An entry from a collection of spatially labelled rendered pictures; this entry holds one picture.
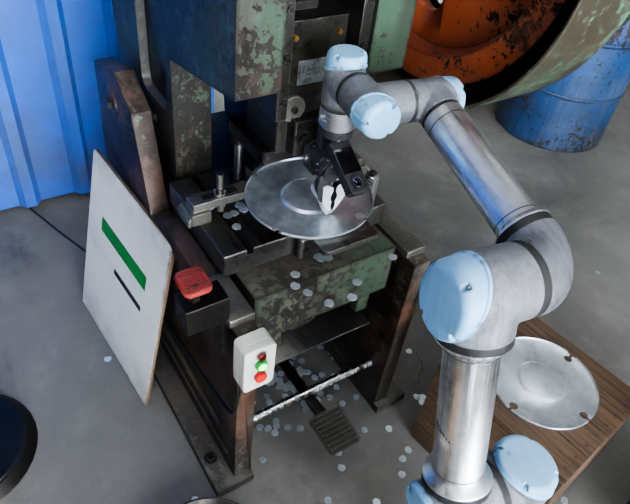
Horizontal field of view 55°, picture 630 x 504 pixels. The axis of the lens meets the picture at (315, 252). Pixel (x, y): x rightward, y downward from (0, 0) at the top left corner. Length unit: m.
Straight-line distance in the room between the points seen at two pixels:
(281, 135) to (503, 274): 0.62
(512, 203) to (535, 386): 0.82
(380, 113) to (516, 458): 0.63
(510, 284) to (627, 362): 1.62
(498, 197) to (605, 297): 1.70
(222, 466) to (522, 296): 1.14
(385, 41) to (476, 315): 0.64
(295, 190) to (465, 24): 0.51
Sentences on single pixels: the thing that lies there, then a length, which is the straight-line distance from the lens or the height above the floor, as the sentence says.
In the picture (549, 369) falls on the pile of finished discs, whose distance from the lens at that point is 1.75.
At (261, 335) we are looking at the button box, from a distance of 1.26.
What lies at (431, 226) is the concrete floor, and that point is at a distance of 2.63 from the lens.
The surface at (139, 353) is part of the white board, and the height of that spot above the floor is 0.15.
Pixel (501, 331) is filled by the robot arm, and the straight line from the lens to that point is 0.85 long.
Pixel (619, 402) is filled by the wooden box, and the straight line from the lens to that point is 1.79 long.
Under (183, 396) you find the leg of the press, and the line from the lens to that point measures 1.89.
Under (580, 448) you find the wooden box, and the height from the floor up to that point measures 0.35.
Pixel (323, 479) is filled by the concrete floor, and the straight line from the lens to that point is 1.80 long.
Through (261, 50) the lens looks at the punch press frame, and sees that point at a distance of 1.10.
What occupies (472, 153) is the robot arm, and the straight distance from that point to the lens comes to 1.02.
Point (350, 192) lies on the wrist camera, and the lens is 1.16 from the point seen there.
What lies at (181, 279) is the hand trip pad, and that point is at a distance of 1.18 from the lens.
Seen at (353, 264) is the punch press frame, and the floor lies 0.64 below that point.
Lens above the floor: 1.60
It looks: 42 degrees down
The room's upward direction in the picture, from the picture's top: 8 degrees clockwise
